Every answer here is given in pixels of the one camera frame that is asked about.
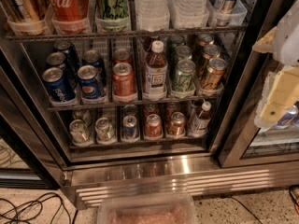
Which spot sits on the stainless fridge cabinet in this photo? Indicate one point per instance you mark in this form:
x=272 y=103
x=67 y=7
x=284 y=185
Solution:
x=234 y=154

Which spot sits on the back gold can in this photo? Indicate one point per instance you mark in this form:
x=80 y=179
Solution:
x=200 y=41

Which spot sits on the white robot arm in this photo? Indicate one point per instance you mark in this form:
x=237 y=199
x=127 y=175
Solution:
x=285 y=50

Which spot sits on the back left Pepsi can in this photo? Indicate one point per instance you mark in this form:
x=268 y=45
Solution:
x=69 y=50

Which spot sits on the tea bottle white cap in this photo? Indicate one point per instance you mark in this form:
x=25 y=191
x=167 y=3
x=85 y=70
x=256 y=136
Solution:
x=155 y=69

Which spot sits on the bottom shelf copper can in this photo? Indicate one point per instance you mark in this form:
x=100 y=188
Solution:
x=176 y=125

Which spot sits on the clear water bottle right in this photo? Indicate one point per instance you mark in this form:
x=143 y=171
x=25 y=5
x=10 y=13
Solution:
x=188 y=13

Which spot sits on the bottom shelf green silver can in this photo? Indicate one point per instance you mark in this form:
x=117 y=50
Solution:
x=104 y=130

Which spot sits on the middle left Pepsi can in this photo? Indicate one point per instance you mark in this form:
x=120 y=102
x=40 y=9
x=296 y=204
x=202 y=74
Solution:
x=58 y=59

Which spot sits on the clear plastic bin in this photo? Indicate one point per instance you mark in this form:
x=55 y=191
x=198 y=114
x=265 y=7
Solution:
x=154 y=208

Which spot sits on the front orange soda can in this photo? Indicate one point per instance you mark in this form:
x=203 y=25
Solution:
x=123 y=77

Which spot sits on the bottom shelf red can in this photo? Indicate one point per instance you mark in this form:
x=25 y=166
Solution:
x=153 y=126

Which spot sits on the blue silver can top shelf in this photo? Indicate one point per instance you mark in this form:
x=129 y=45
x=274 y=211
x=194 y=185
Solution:
x=224 y=8

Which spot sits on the bottom shelf silver can left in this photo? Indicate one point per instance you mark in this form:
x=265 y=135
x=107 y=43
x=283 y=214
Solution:
x=79 y=131

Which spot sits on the front left Pepsi can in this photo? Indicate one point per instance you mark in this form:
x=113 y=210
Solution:
x=57 y=85

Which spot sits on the clear water bottle left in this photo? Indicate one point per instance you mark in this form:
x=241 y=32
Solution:
x=152 y=15

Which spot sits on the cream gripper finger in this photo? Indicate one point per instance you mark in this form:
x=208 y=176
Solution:
x=265 y=44
x=281 y=93

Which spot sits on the red Coca-Cola can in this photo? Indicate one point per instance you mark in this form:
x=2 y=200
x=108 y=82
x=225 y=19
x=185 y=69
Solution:
x=69 y=15

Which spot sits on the middle green can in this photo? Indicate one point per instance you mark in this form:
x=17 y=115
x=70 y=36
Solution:
x=182 y=52

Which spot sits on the gold can shelf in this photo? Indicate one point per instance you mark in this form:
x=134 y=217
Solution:
x=26 y=17
x=213 y=72

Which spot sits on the middle gold can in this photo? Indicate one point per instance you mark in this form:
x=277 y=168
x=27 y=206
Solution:
x=208 y=52

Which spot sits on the pepsi can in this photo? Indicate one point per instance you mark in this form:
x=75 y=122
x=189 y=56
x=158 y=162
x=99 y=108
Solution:
x=90 y=83
x=69 y=50
x=58 y=59
x=94 y=58
x=57 y=85

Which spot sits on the back orange soda can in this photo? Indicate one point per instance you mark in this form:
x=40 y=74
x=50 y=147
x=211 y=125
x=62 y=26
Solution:
x=123 y=56

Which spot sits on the clear water bottle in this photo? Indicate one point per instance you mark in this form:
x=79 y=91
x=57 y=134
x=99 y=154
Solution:
x=188 y=13
x=152 y=15

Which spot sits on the bottom shelf tea bottle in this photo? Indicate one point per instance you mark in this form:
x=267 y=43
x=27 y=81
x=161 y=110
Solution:
x=200 y=119

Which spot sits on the back green can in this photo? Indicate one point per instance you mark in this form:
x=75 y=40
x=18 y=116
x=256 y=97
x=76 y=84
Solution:
x=172 y=42

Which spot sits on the gold can top shelf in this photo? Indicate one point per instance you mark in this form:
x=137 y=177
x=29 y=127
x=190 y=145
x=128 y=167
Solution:
x=26 y=17

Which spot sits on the front gold can middle shelf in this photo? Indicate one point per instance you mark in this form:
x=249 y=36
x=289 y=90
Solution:
x=213 y=72

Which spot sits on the orange soda can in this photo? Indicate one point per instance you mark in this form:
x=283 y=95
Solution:
x=123 y=56
x=123 y=77

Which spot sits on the green can top shelf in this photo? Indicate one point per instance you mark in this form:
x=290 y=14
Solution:
x=113 y=14

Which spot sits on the bottom shelf blue can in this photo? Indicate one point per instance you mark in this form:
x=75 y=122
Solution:
x=130 y=127

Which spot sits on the front green can middle shelf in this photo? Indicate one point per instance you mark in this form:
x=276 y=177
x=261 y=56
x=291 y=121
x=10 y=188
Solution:
x=183 y=77

